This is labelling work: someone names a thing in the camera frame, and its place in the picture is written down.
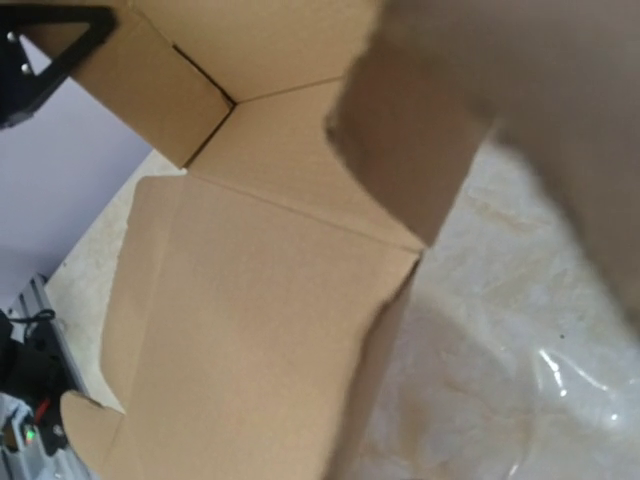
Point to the brown cardboard box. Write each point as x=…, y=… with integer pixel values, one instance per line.
x=404, y=244

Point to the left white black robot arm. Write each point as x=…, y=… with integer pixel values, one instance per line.
x=33, y=365

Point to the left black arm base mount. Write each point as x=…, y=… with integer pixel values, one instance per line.
x=23, y=425

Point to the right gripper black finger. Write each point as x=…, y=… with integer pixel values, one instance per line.
x=23, y=91

